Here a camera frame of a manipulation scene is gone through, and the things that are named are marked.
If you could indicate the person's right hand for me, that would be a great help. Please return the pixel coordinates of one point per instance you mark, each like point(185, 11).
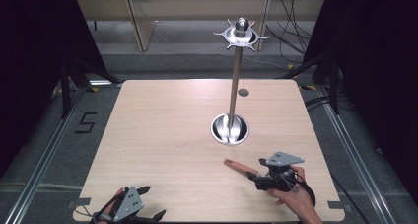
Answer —
point(297, 197)

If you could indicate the light wooden cabinet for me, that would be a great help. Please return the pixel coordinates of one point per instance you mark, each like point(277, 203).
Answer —
point(144, 16)

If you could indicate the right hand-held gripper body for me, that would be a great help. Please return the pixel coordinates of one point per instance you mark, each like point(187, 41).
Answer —
point(283, 159)

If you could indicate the aluminium floor rail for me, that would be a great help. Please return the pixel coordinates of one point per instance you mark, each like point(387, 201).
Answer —
point(42, 158)
point(355, 151)

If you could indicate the metal utensil rack stand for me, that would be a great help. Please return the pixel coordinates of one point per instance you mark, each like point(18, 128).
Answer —
point(235, 86)

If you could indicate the person's left hand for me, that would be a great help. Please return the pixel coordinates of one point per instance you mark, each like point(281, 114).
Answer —
point(116, 199)

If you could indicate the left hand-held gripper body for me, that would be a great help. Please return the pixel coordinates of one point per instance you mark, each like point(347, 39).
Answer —
point(131, 202)

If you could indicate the black metal stand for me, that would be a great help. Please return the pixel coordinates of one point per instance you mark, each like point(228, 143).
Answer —
point(65, 86)
point(333, 82)

